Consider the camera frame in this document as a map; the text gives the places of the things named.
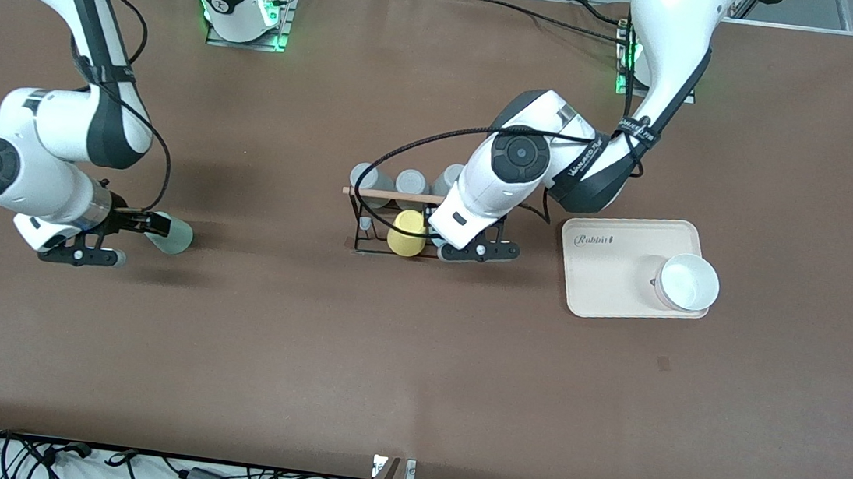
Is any pale green cup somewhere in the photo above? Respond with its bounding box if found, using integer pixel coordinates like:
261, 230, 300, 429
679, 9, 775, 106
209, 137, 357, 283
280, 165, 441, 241
142, 213, 196, 258

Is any yellow cup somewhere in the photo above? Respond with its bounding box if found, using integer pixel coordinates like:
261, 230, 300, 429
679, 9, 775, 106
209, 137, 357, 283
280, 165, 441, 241
385, 207, 432, 259

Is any grey cup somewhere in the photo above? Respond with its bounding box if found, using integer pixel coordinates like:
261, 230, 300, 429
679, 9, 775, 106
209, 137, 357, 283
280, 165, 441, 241
347, 161, 398, 211
393, 168, 432, 213
431, 161, 467, 202

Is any cream rectangular tray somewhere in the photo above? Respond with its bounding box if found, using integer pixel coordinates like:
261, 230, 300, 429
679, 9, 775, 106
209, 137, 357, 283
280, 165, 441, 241
554, 209, 717, 330

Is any white bowl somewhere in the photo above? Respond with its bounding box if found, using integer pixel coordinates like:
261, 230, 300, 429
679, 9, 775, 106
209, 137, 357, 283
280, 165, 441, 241
650, 250, 724, 315

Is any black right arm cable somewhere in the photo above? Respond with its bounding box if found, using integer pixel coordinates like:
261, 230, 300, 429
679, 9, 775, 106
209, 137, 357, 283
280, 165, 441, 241
56, 0, 189, 220

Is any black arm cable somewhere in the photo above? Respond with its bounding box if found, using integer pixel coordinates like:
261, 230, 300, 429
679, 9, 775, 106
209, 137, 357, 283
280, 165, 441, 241
56, 0, 189, 220
350, 0, 663, 253

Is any black wire cup rack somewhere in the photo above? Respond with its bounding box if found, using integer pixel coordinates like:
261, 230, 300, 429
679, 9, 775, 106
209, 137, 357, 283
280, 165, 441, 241
337, 185, 472, 266

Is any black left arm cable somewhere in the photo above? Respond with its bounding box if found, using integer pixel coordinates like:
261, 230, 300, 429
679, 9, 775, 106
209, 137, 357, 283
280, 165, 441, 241
350, 0, 663, 253

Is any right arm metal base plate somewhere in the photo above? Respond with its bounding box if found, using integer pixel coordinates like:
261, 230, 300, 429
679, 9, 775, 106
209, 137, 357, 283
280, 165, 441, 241
205, 0, 298, 55

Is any black table cable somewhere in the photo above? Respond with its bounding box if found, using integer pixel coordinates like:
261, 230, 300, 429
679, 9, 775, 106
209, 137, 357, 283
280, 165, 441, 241
485, 0, 637, 48

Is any black cable bundle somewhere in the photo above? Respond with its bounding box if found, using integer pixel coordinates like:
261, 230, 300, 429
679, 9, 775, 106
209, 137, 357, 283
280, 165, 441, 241
0, 429, 374, 479

